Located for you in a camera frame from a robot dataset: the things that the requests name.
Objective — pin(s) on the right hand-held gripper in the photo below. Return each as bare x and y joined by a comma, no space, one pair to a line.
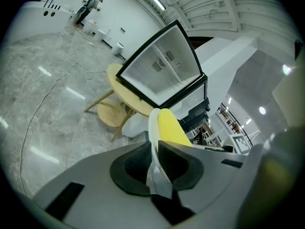
241,143

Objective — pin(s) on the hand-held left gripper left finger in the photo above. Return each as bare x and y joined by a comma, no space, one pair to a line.
95,187

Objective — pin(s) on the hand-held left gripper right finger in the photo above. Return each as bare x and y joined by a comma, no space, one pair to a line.
214,182

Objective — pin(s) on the yellow corn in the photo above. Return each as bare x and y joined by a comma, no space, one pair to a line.
170,128

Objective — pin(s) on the white round plate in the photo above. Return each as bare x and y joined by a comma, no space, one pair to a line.
152,132

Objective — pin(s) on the black mini fridge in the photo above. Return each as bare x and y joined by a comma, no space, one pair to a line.
164,63

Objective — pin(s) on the black metal shelf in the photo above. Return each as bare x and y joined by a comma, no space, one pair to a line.
228,118

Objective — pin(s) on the white foam block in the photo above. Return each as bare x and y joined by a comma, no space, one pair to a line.
134,128

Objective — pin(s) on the small round wooden stool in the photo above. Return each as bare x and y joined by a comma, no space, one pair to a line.
110,112

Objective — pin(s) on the round wooden table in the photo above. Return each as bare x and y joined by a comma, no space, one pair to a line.
124,92

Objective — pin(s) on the white rectangular bathtub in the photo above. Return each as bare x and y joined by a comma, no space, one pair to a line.
35,20

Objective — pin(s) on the black bathtub faucet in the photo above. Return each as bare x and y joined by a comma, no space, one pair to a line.
51,0

